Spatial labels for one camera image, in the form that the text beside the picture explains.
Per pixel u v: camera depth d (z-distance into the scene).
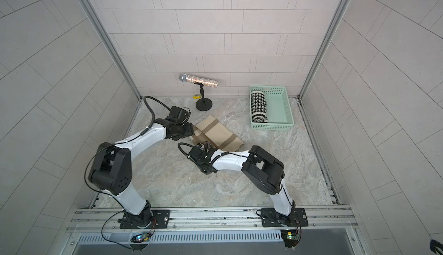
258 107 1.04
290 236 0.68
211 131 0.99
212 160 0.59
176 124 0.70
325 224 0.70
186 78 0.96
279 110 1.09
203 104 1.12
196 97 1.16
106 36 0.87
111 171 0.45
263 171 0.47
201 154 0.68
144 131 0.56
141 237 0.65
